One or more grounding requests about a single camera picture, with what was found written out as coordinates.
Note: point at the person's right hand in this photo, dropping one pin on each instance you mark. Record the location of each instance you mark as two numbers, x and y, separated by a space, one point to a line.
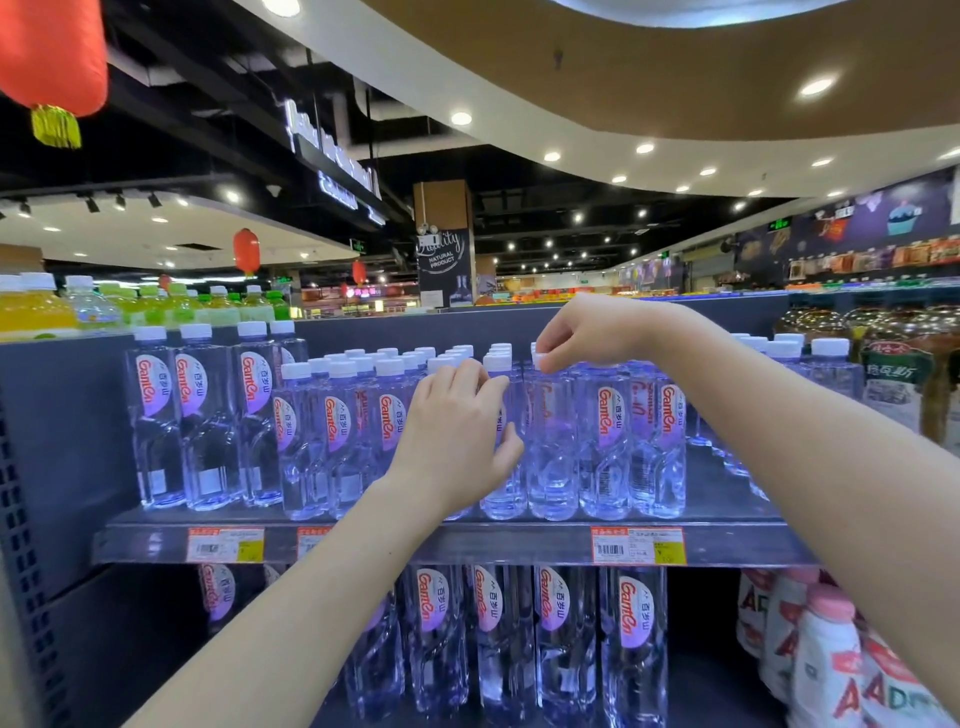
607 330

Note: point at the person's left hand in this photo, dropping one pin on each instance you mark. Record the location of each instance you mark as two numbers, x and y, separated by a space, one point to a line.
457 442

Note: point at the group of small water bottles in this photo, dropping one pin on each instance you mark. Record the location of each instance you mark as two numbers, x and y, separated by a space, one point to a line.
307 480

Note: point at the dark grey metal shelf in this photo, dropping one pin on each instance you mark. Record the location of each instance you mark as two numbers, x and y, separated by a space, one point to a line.
720 495

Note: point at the person's right forearm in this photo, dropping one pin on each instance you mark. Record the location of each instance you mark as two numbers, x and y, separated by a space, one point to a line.
825 480

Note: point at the person's left forearm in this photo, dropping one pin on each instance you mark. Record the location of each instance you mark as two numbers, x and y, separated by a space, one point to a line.
292 630

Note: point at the large clear water bottle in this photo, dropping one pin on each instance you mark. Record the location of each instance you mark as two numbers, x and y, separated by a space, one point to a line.
259 457
289 345
210 465
157 465

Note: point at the group of large water bottles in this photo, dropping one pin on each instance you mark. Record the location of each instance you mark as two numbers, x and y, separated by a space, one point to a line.
832 371
637 660

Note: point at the distant store displays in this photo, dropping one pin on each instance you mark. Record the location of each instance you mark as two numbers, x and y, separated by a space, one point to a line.
540 292

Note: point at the black chalkboard sign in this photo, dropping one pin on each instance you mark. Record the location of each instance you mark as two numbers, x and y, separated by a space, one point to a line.
445 274

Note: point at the white yellow price tag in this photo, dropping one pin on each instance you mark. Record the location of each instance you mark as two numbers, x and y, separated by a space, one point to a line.
225 545
637 545
311 541

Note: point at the small red paper lantern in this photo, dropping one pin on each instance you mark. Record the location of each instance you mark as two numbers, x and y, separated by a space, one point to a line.
359 271

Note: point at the brown square pillar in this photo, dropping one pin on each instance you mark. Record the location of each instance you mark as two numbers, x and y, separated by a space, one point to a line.
442 202

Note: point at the medium red paper lantern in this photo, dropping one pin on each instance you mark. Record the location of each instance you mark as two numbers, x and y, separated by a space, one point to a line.
246 251

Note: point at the group of amber liquid bottles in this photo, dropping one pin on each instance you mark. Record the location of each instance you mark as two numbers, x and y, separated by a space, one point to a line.
892 390

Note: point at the illuminated store sign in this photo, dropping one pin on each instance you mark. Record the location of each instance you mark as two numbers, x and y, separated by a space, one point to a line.
337 161

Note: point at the group of recessed ceiling lights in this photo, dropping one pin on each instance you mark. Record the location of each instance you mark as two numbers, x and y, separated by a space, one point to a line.
816 86

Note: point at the ceiling air vent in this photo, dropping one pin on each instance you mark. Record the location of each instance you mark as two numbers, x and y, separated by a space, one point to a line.
197 246

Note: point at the group of white pink bottles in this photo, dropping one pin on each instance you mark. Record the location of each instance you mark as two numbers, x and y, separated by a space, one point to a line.
825 660

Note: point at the row of yellow green bottles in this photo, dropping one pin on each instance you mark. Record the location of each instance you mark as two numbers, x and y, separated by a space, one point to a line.
30 315

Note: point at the big red paper lantern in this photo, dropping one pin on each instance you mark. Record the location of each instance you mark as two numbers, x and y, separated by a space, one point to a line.
52 52

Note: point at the purple wall mural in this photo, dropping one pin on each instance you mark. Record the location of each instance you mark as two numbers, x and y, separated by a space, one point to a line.
862 221

